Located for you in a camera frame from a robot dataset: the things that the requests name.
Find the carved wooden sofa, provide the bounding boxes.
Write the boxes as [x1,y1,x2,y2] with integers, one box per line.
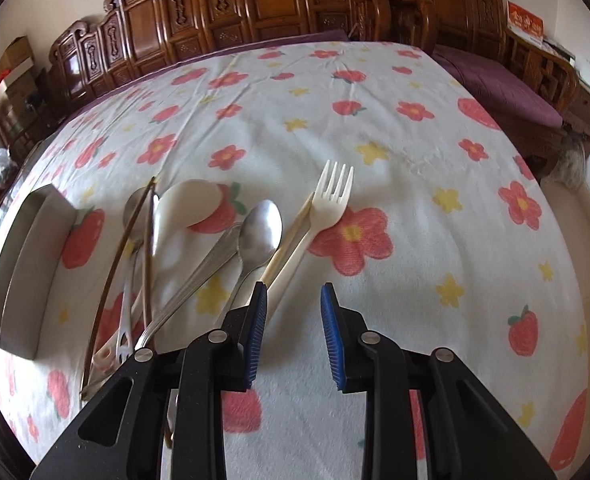
[49,0,363,103]

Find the dark wooden shelf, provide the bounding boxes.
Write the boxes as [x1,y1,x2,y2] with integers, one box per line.
[0,75,43,161]

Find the white papers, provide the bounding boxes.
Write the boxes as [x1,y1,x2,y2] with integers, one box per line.
[542,37,576,61]

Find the cardboard box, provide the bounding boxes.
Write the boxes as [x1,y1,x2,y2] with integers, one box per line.
[0,35,37,92]

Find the white plastic fork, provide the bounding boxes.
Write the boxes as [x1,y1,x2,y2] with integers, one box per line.
[262,160,355,321]

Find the red desk calendar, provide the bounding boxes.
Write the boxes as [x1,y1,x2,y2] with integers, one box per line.
[506,1,546,43]

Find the grey bag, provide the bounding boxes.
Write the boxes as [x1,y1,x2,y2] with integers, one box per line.
[545,127,588,191]

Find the white ceramic spoon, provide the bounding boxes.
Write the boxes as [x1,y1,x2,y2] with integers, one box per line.
[150,179,224,321]

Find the purple armchair cushion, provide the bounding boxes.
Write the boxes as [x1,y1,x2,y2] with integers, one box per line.
[432,44,564,129]

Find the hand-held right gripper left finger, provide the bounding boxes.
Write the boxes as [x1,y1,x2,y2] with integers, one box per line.
[29,281,268,480]

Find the metal tray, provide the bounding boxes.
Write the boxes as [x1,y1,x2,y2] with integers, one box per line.
[0,184,78,361]

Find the wooden side table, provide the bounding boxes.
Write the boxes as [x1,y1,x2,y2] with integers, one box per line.
[565,80,590,136]

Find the white plastic utensil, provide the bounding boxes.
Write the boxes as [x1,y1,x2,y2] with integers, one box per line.
[91,305,146,376]

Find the floral strawberry printed blanket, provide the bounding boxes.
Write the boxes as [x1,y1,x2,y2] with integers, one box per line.
[0,40,590,480]

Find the small metal spoon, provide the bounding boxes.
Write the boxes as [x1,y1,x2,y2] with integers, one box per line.
[120,186,152,341]

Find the large metal spoon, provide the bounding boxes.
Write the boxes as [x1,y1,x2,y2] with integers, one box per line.
[215,199,283,331]

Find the metal fork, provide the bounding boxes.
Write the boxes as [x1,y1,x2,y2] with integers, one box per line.
[134,224,243,353]

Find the light wooden chopstick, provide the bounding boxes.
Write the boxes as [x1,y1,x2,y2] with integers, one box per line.
[257,192,316,286]

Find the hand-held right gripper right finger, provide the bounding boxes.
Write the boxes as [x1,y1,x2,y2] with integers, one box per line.
[320,282,558,480]

